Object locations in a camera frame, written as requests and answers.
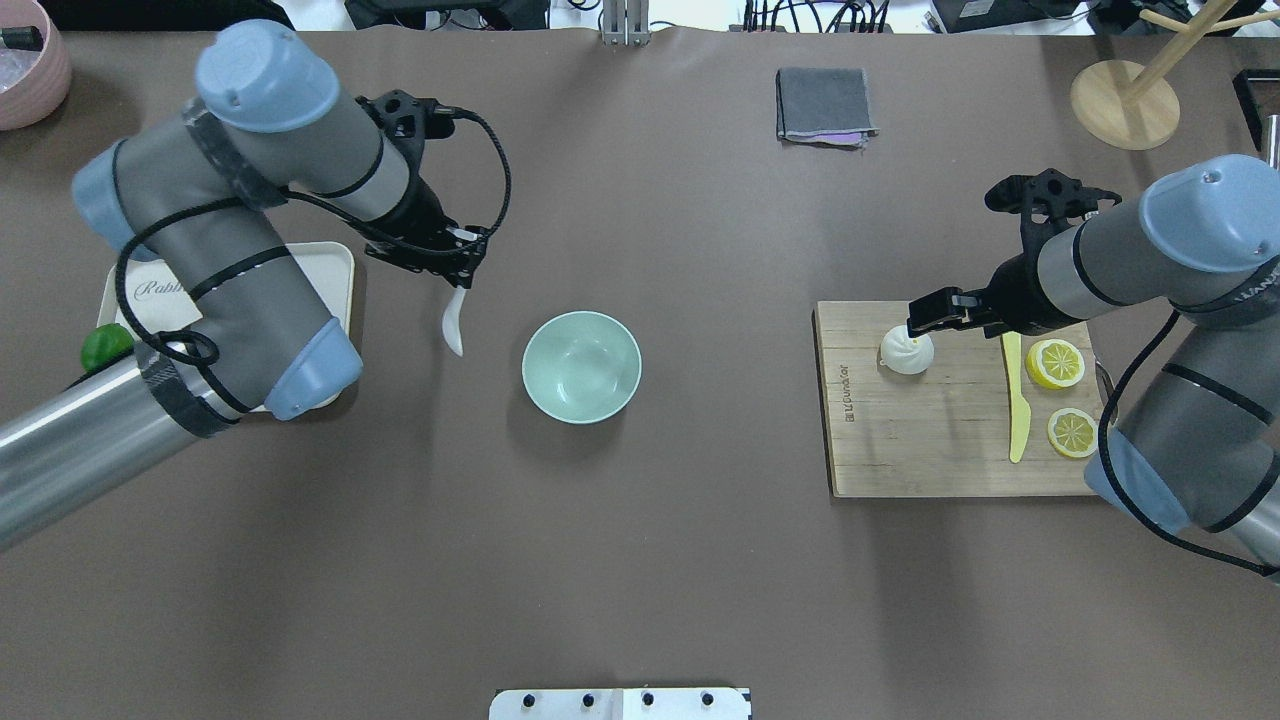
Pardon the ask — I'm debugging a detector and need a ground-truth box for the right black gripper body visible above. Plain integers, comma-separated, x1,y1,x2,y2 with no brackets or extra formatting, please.
979,255,1051,336

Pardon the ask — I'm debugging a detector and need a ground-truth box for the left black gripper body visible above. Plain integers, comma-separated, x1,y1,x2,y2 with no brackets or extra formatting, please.
362,176,490,279

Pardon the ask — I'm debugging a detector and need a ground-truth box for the white ceramic spoon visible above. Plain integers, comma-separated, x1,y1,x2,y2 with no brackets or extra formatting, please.
442,286,468,357

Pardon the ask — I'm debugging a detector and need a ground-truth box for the white steamed bun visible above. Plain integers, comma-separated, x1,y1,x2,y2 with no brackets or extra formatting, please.
879,325,934,375

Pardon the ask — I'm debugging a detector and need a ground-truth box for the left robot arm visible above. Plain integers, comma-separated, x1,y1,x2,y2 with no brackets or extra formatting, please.
3,19,497,548

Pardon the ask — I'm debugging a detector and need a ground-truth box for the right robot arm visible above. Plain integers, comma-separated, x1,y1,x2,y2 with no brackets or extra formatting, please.
906,154,1279,583

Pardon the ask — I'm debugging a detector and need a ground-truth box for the mint green bowl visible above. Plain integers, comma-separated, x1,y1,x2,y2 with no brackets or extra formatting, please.
521,310,644,425

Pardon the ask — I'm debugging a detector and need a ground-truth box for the pink bowl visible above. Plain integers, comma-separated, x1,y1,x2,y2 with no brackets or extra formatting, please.
1,1,72,131

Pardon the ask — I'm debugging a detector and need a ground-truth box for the lower lemon half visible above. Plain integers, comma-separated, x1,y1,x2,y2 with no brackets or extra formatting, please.
1025,338,1085,389

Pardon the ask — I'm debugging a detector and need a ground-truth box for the yellow plastic knife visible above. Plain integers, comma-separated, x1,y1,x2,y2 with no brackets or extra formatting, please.
1000,332,1032,464

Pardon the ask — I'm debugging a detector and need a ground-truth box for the bamboo cutting board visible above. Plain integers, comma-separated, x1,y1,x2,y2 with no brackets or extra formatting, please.
814,301,1103,498

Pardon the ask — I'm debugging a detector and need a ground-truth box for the upper lemon slice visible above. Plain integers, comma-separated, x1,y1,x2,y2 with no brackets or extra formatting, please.
1046,407,1100,459

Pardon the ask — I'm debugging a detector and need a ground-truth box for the wooden mug tree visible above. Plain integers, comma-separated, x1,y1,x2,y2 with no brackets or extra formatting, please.
1070,1,1279,151

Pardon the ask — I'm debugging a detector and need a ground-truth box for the grey folded cloth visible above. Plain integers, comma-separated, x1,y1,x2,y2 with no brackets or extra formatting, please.
774,67,881,149

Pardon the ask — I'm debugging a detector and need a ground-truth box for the cream rabbit tray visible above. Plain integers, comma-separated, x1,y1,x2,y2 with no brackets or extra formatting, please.
125,241,356,334

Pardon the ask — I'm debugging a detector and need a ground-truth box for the green lime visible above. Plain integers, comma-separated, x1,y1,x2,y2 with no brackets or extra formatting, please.
79,322,134,375

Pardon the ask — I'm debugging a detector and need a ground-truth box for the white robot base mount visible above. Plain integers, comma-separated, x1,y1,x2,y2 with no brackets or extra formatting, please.
488,687,754,719

